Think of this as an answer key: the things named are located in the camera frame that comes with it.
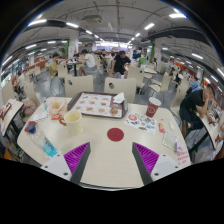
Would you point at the cream plastic cup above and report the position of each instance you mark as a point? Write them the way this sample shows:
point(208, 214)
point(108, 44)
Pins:
point(74, 123)

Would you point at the colourful printed leaflet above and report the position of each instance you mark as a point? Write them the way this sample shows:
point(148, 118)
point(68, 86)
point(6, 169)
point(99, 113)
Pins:
point(140, 121)

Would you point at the neighbouring white table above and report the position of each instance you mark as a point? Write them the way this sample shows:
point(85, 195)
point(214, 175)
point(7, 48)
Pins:
point(11, 113)
point(211, 128)

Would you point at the dark food tray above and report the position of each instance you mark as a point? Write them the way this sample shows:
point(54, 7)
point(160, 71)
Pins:
point(71, 104)

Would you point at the person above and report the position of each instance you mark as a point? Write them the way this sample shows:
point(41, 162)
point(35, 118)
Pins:
point(142, 60)
point(120, 63)
point(53, 66)
point(194, 84)
point(193, 103)
point(89, 60)
point(21, 80)

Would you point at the ceiling air conditioner unit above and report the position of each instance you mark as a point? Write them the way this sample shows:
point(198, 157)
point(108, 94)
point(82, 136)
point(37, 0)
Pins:
point(92, 19)

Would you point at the clear plastic bag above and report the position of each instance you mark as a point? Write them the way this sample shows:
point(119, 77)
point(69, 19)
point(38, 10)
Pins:
point(170, 140)

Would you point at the red paper cup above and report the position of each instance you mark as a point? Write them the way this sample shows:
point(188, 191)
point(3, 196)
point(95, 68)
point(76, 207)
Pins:
point(152, 108)

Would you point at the crumpled white napkin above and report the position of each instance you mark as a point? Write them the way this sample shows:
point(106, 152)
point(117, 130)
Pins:
point(119, 97)

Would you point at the small teal bottle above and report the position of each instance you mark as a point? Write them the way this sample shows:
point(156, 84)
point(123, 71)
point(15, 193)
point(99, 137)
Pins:
point(45, 106)

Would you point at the small white sachet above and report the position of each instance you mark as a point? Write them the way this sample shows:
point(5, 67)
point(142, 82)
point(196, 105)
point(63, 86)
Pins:
point(172, 125)

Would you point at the clear bottle with blue cap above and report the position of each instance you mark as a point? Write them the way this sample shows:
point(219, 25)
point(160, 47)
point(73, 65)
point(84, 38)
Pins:
point(43, 141)

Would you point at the red tissue pack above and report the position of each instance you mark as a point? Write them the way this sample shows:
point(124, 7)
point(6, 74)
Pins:
point(33, 122)

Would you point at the white printed paper sheet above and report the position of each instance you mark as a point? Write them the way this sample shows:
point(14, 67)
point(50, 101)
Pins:
point(40, 116)

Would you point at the small red sauce packet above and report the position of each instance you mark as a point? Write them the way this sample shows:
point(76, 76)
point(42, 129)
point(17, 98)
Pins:
point(161, 127)

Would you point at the group of ceiling lights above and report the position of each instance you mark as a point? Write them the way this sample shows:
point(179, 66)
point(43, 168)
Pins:
point(36, 22)

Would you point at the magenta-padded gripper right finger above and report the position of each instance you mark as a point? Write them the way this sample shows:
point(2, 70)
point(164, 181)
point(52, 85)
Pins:
point(148, 160)

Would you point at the pink bag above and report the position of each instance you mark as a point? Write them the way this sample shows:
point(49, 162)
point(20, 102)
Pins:
point(28, 107)

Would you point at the printed paper tray liner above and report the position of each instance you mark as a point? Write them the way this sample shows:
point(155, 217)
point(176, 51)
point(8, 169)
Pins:
point(93, 103)

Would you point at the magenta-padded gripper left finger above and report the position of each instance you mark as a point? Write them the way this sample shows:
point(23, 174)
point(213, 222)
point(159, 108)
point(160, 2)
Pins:
point(75, 160)

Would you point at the group of beige chairs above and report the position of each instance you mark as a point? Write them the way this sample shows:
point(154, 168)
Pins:
point(165, 83)

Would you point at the flat round red coaster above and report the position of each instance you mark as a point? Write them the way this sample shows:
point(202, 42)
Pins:
point(115, 134)

